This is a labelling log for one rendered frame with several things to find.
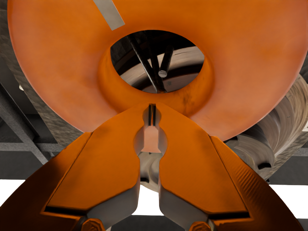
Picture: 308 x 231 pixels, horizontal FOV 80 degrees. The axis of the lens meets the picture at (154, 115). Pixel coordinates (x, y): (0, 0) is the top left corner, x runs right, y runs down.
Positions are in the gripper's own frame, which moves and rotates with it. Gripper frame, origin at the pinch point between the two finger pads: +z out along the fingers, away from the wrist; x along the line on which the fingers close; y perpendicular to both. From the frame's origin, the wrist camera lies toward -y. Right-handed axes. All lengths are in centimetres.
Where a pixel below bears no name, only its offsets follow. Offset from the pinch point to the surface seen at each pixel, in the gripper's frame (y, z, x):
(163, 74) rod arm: 0.7, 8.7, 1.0
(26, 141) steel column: 319, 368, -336
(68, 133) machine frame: 36, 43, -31
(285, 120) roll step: 12.9, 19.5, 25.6
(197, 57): 1.1, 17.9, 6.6
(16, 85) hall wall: 317, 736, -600
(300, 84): 5.3, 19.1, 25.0
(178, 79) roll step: 4.3, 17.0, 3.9
